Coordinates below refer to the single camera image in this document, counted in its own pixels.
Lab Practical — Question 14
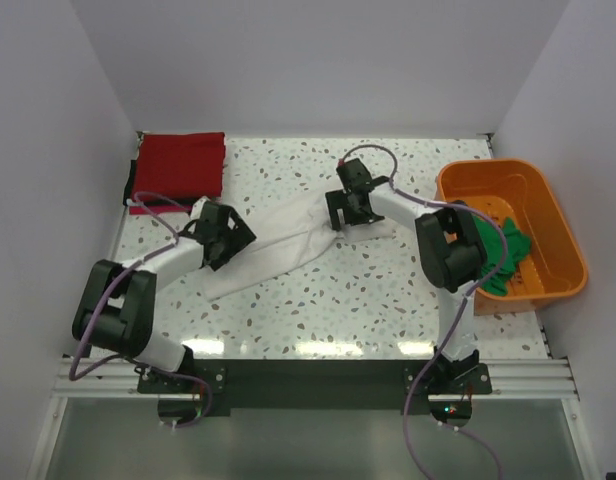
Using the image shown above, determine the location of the white t shirt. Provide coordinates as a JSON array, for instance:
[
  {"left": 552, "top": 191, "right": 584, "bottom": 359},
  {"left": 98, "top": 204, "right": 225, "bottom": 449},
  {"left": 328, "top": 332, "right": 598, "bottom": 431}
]
[{"left": 200, "top": 186, "right": 395, "bottom": 300}]

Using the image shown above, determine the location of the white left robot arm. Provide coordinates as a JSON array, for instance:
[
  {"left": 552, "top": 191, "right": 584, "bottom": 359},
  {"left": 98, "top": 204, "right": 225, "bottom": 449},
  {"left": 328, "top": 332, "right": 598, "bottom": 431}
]
[{"left": 69, "top": 200, "right": 256, "bottom": 392}]

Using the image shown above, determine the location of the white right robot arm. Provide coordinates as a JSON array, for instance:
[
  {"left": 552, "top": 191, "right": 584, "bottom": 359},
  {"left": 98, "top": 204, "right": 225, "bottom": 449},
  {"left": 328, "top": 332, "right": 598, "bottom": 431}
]
[{"left": 325, "top": 159, "right": 487, "bottom": 393}]

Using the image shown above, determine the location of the red folded t shirt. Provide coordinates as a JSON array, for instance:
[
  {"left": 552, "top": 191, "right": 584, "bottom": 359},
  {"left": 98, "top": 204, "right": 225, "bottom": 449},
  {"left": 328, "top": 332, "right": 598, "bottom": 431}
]
[{"left": 137, "top": 132, "right": 226, "bottom": 199}]

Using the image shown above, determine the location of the pink folded t shirt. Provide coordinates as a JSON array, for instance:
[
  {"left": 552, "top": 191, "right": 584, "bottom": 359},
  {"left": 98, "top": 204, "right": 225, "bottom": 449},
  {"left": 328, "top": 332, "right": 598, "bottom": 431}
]
[{"left": 128, "top": 205, "right": 191, "bottom": 215}]

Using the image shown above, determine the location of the black folded t shirt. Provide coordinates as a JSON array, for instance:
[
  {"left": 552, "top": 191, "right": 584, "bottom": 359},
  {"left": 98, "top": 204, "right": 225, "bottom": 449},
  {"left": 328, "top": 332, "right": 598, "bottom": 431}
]
[{"left": 122, "top": 159, "right": 196, "bottom": 211}]

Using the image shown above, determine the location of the green t shirt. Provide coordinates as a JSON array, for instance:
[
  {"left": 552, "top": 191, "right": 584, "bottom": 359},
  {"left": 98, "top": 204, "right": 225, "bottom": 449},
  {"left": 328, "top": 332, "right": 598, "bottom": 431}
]
[{"left": 475, "top": 214, "right": 533, "bottom": 297}]

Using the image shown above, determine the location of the orange plastic basket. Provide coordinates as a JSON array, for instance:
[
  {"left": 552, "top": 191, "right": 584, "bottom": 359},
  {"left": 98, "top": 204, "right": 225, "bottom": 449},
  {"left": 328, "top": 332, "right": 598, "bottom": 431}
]
[{"left": 436, "top": 159, "right": 588, "bottom": 315}]

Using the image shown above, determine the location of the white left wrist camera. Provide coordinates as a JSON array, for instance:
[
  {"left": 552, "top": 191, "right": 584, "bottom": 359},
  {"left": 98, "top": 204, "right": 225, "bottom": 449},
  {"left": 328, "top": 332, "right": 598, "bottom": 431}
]
[{"left": 189, "top": 197, "right": 209, "bottom": 220}]

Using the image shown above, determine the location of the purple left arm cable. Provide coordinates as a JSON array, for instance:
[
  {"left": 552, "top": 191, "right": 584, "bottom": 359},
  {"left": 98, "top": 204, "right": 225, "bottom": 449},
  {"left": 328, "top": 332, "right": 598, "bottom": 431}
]
[{"left": 67, "top": 191, "right": 214, "bottom": 431}]

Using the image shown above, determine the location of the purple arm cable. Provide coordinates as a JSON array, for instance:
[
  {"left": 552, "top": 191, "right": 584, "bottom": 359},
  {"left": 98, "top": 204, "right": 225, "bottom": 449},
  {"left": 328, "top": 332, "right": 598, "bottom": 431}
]
[
  {"left": 67, "top": 191, "right": 214, "bottom": 431},
  {"left": 337, "top": 144, "right": 507, "bottom": 480}
]

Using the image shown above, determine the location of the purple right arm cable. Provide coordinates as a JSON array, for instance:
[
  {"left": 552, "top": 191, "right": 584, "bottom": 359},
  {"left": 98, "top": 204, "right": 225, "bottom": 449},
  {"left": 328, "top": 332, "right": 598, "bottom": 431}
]
[{"left": 337, "top": 144, "right": 507, "bottom": 480}]

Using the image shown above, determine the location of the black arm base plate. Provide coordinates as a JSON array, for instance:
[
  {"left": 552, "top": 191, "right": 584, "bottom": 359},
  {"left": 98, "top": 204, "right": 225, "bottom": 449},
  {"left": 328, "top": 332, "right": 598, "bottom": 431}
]
[{"left": 135, "top": 359, "right": 493, "bottom": 420}]

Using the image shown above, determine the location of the aluminium frame rail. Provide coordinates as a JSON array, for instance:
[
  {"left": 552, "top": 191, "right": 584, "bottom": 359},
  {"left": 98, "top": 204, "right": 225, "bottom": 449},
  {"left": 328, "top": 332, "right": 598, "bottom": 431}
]
[{"left": 26, "top": 359, "right": 604, "bottom": 479}]

